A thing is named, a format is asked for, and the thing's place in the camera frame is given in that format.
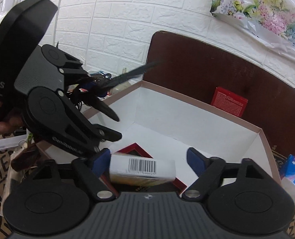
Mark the small red box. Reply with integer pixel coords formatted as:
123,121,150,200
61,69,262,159
211,87,248,118

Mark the floral plastic bag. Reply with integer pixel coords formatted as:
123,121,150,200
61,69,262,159
210,0,295,62

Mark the dark red wooden board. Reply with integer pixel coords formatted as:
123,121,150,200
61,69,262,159
144,31,295,156

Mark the black red feather duster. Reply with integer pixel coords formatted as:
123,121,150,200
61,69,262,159
68,61,162,122

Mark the yellow green box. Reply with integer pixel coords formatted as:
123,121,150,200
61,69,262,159
109,154,176,187

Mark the person's left hand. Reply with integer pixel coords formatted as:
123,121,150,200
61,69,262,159
0,116,24,134

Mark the large pink storage box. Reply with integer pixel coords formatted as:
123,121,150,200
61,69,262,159
37,80,282,195

